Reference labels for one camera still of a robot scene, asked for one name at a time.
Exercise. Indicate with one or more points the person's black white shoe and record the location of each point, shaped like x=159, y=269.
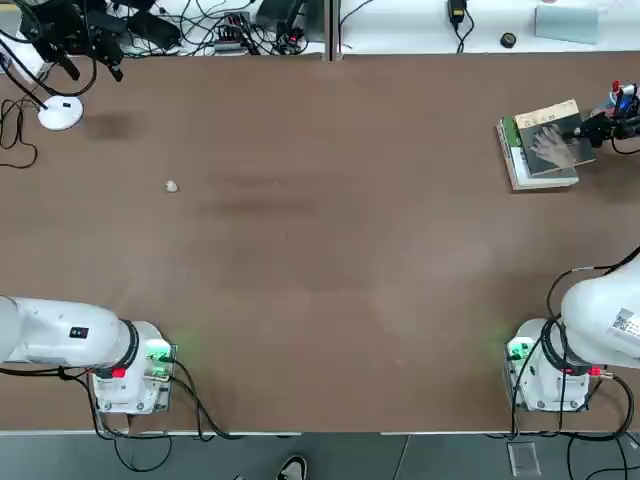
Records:
x=292, y=467

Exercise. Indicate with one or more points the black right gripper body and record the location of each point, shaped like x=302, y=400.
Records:
x=625, y=129

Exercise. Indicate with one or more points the black tape roll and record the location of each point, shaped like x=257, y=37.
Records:
x=504, y=40

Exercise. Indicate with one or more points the circuit board with red light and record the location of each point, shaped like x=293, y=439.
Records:
x=290, y=42

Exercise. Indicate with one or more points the green and white book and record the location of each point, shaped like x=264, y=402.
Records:
x=545, y=182

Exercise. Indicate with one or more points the white desk lamp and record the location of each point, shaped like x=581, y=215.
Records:
x=60, y=114

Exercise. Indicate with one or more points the dark book with hands cover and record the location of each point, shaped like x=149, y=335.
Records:
x=550, y=145

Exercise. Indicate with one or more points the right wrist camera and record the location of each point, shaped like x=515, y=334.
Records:
x=625, y=97

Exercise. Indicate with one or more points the small beige lump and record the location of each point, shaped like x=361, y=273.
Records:
x=172, y=187

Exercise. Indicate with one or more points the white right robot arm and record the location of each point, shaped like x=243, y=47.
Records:
x=595, y=320

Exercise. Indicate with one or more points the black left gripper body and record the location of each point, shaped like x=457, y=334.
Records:
x=60, y=25

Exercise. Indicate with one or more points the black power adapter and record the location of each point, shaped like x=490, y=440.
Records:
x=456, y=10

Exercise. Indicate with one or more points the grey floor plate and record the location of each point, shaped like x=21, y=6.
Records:
x=523, y=458

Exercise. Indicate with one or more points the aluminium frame post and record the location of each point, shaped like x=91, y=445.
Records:
x=332, y=30

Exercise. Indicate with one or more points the pale blue pad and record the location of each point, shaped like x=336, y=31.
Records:
x=565, y=24

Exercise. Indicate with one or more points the grey usb hub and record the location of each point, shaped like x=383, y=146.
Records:
x=232, y=32

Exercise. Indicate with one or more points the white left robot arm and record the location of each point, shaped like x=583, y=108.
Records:
x=60, y=330

